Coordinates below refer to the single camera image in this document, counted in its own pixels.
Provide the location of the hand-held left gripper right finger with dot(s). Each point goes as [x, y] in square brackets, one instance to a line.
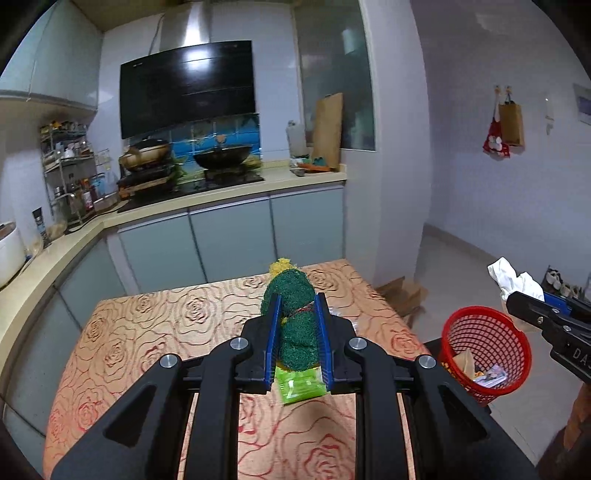
[323, 344]

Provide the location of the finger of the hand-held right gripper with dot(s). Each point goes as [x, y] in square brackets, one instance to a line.
[575, 309]
[535, 311]

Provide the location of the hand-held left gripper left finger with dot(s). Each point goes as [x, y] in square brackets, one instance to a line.
[272, 334]

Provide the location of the green yellow scouring pad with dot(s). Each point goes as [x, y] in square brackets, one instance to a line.
[295, 323]

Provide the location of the red mesh plastic basket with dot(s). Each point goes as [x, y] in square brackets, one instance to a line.
[512, 341]

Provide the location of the white paper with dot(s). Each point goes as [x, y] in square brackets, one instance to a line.
[512, 279]

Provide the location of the green snack packet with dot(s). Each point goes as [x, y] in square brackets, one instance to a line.
[300, 387]

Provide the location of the white tissue packet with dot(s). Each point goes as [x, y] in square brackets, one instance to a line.
[489, 376]

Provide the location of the beige paper bag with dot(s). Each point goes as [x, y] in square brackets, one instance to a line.
[465, 364]

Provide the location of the person's right forearm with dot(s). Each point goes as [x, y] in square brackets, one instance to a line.
[577, 424]

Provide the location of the flattened cardboard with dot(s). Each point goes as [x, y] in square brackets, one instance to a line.
[401, 300]

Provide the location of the kitchen counter with cabinets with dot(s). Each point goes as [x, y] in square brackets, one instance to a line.
[231, 235]

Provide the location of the black gas stove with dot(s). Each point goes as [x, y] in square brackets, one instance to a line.
[194, 184]

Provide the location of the hanging red cloth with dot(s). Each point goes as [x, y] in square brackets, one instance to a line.
[494, 143]

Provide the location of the orange and green utensil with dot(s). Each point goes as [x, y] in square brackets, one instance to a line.
[316, 165]

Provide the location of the black wok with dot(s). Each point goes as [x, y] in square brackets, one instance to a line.
[224, 159]

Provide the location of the hanging brown paper bag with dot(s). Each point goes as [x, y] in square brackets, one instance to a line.
[511, 122]

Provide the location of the translucent plastic bottle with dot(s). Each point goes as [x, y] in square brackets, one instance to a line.
[296, 143]

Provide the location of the wooden cutting board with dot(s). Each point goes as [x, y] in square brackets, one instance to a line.
[328, 134]

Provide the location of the golden frying pan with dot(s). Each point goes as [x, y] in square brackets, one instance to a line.
[143, 154]

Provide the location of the black range hood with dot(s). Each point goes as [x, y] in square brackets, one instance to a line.
[184, 92]

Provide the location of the metal spice rack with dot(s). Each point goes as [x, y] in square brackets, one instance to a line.
[64, 170]

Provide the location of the frosted window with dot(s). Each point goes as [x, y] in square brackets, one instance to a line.
[337, 74]

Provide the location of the white rice cooker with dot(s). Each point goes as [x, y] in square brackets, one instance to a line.
[9, 254]

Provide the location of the white wall fixture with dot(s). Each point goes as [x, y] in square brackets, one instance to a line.
[550, 113]

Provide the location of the wall electric box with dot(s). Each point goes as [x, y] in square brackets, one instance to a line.
[582, 104]

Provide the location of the grey wall cabinet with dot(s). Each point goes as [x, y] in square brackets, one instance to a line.
[55, 50]

